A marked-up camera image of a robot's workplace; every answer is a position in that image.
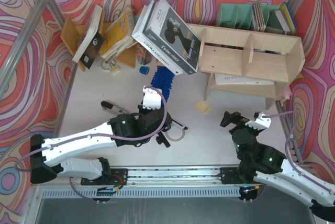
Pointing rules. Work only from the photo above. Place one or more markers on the white book black cover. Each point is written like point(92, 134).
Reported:
point(90, 40)

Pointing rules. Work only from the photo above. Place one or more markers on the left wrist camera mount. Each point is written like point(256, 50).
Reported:
point(152, 98)

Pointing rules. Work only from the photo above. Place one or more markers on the yellow wooden book rack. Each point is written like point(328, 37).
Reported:
point(70, 36)

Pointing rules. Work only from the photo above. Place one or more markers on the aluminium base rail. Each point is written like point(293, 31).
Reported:
point(172, 175)

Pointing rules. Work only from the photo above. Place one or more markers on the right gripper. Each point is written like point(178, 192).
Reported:
point(238, 122)

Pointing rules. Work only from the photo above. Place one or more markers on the pencils bundle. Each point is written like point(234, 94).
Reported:
point(143, 56)

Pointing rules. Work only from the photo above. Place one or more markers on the white Chokladfabriken book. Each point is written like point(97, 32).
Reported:
point(139, 36)

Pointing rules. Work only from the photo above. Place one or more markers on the black plastic clip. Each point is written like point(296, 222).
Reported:
point(161, 139)

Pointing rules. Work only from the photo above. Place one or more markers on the blue microfibre duster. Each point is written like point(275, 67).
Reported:
point(163, 79)

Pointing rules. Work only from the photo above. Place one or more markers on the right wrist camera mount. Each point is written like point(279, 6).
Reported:
point(261, 121)

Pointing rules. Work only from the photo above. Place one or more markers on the roll of beige tape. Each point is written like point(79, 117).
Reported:
point(175, 134)

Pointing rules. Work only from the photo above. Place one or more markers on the white papers on shelf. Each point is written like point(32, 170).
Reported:
point(221, 79)

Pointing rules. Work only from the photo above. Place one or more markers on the yellow worn books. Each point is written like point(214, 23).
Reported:
point(118, 36)

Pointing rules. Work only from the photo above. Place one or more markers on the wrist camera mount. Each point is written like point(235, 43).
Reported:
point(152, 98)
point(261, 121)

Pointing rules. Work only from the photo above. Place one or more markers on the teal desk organiser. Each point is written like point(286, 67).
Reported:
point(239, 16)

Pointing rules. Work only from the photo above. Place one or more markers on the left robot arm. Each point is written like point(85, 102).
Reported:
point(59, 157)

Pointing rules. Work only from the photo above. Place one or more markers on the blue grey book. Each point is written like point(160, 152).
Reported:
point(286, 20)

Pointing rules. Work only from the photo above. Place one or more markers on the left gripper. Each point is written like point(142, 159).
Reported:
point(159, 129)

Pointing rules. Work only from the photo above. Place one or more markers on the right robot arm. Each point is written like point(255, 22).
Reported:
point(265, 164)

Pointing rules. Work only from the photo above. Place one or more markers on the small blue box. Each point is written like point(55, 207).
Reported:
point(144, 70)

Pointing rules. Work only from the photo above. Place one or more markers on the brown notebooks in organiser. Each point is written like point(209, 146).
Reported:
point(258, 22)

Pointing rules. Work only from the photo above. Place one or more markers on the light wooden bookshelf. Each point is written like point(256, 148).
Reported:
point(251, 54)

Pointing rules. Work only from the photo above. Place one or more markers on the brass padlock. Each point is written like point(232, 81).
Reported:
point(110, 66)

